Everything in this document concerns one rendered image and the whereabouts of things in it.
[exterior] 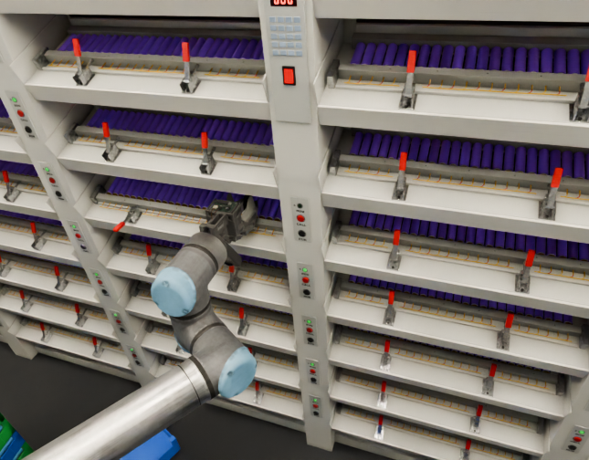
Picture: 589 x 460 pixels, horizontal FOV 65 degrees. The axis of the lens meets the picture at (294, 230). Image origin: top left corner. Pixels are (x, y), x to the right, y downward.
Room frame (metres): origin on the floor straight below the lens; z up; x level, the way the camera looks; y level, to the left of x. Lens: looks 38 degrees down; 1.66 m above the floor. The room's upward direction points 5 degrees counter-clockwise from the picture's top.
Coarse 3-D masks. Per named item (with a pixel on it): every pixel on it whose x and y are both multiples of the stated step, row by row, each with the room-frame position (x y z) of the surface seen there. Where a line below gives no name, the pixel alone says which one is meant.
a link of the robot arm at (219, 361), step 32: (192, 352) 0.58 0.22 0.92; (224, 352) 0.55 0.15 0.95; (160, 384) 0.49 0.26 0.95; (192, 384) 0.49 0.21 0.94; (224, 384) 0.49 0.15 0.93; (96, 416) 0.44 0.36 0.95; (128, 416) 0.43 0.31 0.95; (160, 416) 0.44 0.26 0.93; (64, 448) 0.38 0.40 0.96; (96, 448) 0.38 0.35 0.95; (128, 448) 0.40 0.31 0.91
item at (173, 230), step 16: (96, 176) 1.15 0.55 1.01; (112, 176) 1.20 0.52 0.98; (96, 192) 1.11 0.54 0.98; (80, 208) 1.07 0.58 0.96; (96, 208) 1.09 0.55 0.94; (96, 224) 1.06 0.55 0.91; (112, 224) 1.03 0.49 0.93; (128, 224) 1.01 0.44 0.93; (144, 224) 1.00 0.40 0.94; (160, 224) 0.99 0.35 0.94; (176, 224) 0.98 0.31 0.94; (192, 224) 0.97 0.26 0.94; (176, 240) 0.97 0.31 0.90; (240, 240) 0.90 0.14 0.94; (256, 240) 0.89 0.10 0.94; (272, 240) 0.88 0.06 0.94; (256, 256) 0.88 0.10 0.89; (272, 256) 0.86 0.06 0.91
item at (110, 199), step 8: (104, 200) 1.09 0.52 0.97; (112, 200) 1.08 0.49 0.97; (120, 200) 1.07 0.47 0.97; (128, 200) 1.07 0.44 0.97; (136, 200) 1.06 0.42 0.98; (144, 200) 1.06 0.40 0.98; (112, 208) 1.07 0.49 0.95; (144, 208) 1.04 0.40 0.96; (152, 208) 1.03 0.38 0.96; (160, 208) 1.02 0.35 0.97; (168, 208) 1.01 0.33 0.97; (176, 208) 1.01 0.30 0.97; (184, 208) 1.00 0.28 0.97; (192, 208) 1.00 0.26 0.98; (160, 216) 1.01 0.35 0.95; (192, 216) 0.99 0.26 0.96; (200, 216) 0.98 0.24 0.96; (256, 224) 0.91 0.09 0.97; (264, 224) 0.91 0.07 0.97; (272, 224) 0.90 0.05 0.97; (280, 224) 0.90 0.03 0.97; (256, 232) 0.90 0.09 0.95; (272, 232) 0.89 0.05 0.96
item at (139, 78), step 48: (48, 48) 1.16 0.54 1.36; (96, 48) 1.10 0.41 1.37; (144, 48) 1.06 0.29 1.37; (192, 48) 1.02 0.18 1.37; (240, 48) 0.98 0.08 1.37; (48, 96) 1.06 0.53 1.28; (96, 96) 1.00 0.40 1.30; (144, 96) 0.94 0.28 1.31; (192, 96) 0.90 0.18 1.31; (240, 96) 0.87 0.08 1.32
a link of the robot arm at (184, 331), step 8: (208, 304) 0.66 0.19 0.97; (200, 312) 0.64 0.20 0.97; (208, 312) 0.65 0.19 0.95; (176, 320) 0.63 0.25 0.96; (184, 320) 0.63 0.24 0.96; (192, 320) 0.63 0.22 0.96; (200, 320) 0.63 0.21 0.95; (208, 320) 0.63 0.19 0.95; (216, 320) 0.64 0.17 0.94; (176, 328) 0.63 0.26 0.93; (184, 328) 0.63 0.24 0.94; (192, 328) 0.62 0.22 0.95; (200, 328) 0.61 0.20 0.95; (176, 336) 0.64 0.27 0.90; (184, 336) 0.61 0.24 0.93; (192, 336) 0.60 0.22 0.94; (184, 344) 0.61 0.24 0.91
